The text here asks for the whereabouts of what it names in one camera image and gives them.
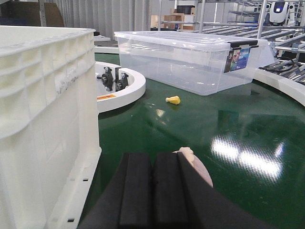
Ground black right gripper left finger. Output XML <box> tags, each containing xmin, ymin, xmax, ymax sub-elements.
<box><xmin>78</xmin><ymin>153</ymin><xmax>152</xmax><ymax>229</ymax></box>

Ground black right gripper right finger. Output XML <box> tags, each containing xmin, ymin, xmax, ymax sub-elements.
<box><xmin>153</xmin><ymin>152</ymin><xmax>272</xmax><ymax>229</ymax></box>

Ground pink smiling plush toy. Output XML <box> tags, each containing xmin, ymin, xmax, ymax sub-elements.
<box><xmin>173</xmin><ymin>147</ymin><xmax>214</xmax><ymax>187</ymax></box>

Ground white plastic tote crate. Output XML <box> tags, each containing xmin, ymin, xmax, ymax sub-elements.
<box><xmin>0</xmin><ymin>26</ymin><xmax>101</xmax><ymax>229</ymax></box>

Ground small yellow toy piece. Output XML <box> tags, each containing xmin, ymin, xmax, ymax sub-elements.
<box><xmin>165</xmin><ymin>96</ymin><xmax>181</xmax><ymax>105</ymax></box>

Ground white curved conveyor outer rim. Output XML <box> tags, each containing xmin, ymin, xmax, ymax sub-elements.
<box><xmin>254</xmin><ymin>69</ymin><xmax>305</xmax><ymax>106</ymax></box>

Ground stacked cardboard boxes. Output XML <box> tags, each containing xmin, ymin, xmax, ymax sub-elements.
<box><xmin>160</xmin><ymin>5</ymin><xmax>196</xmax><ymax>31</ymax></box>

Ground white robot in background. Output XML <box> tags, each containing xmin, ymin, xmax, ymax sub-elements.
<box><xmin>266</xmin><ymin>1</ymin><xmax>295</xmax><ymax>26</ymax></box>

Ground black bearing mount right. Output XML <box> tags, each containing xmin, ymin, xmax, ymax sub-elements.
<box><xmin>116</xmin><ymin>73</ymin><xmax>129</xmax><ymax>91</ymax></box>

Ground black bearing mount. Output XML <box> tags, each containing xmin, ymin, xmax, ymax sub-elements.
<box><xmin>96</xmin><ymin>67</ymin><xmax>113</xmax><ymax>92</ymax></box>
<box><xmin>116</xmin><ymin>73</ymin><xmax>129</xmax><ymax>91</ymax></box>

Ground black bearing mount left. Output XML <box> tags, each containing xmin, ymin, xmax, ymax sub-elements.
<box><xmin>96</xmin><ymin>67</ymin><xmax>113</xmax><ymax>92</ymax></box>

